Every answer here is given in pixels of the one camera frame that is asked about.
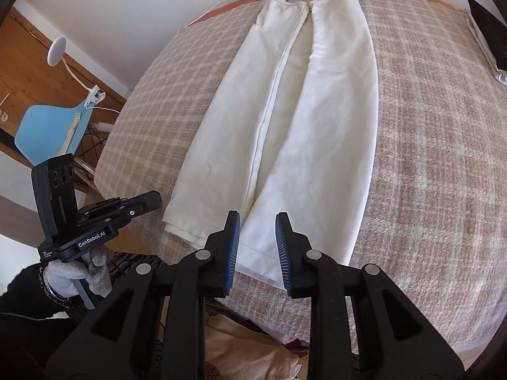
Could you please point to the black folded garment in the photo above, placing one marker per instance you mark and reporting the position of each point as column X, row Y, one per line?
column 491, row 27

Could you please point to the person's left forearm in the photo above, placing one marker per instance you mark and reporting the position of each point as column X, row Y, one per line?
column 19, row 293

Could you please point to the white clip lamp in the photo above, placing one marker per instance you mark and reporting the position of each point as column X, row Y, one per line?
column 57, row 49

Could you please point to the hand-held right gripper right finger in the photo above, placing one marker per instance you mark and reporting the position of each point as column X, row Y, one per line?
column 283, row 253

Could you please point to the plaid blanket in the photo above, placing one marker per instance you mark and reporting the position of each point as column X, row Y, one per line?
column 435, row 166

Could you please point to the white camisole top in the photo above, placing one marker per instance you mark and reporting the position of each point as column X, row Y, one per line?
column 324, row 126

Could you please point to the white lace cloth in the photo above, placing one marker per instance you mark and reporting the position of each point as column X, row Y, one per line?
column 273, row 324

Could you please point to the peach pink cloth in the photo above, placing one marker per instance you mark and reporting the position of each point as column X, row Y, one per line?
column 245, row 348

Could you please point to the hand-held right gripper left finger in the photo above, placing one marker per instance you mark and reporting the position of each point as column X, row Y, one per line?
column 231, row 253

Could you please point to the yellow cloth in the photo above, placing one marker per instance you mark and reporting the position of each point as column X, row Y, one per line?
column 71, row 132

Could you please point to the person's left hand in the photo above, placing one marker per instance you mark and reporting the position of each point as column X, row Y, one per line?
column 65, row 279

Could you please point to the blue chair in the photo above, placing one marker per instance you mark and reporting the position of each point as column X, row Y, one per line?
column 43, row 126

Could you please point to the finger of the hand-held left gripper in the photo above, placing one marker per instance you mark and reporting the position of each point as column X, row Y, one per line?
column 138, row 206

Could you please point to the white folded garment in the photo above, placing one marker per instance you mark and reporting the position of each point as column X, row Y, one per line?
column 500, row 76

